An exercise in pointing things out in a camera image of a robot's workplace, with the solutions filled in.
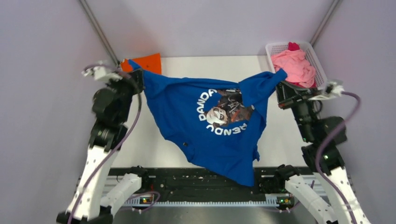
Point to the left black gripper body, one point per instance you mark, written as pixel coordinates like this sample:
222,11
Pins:
127,87

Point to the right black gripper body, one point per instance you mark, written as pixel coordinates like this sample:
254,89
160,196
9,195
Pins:
302,107

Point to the blue printed t-shirt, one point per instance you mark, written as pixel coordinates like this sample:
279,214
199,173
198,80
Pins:
217,124

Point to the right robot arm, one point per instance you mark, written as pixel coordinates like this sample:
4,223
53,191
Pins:
321,155

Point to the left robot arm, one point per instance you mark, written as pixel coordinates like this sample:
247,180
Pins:
89,205

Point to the pink t-shirt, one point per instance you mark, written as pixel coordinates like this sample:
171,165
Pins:
285,60

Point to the white plastic basket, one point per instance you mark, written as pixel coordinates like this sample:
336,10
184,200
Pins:
275,48

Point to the magenta t-shirt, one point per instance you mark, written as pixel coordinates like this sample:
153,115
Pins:
294,46

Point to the folded orange t-shirt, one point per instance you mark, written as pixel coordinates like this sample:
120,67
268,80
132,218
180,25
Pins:
150,63

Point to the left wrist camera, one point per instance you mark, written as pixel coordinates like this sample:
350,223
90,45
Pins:
102,72

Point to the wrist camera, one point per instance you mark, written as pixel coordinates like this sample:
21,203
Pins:
332,89
102,72

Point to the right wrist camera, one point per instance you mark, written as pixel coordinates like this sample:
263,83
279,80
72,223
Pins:
332,89

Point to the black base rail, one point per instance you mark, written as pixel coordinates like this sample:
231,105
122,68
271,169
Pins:
196,185

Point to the white cable duct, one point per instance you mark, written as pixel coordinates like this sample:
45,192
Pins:
272,200

